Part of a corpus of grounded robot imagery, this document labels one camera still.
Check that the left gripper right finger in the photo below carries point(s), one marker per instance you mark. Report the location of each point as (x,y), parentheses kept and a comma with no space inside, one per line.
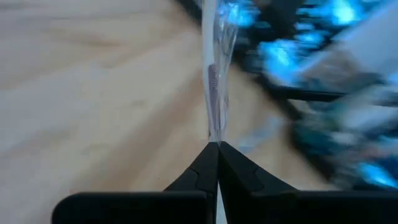
(242,186)

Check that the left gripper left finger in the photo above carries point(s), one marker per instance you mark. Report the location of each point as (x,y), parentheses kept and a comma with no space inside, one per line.
(203,174)

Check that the purple white toothbrush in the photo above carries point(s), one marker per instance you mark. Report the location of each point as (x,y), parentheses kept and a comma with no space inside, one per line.
(214,93)

